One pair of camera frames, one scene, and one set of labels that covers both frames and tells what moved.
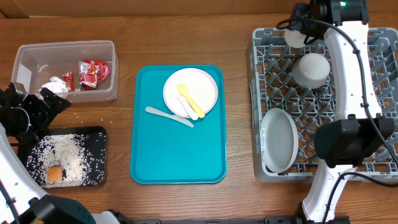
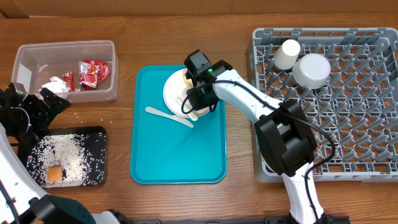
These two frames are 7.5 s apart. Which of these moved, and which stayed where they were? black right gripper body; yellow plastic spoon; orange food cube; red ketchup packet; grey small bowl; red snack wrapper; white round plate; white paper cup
Moved: black right gripper body; yellow plastic spoon; white paper cup
Stayed: red ketchup packet; grey small bowl; red snack wrapper; white round plate; orange food cube
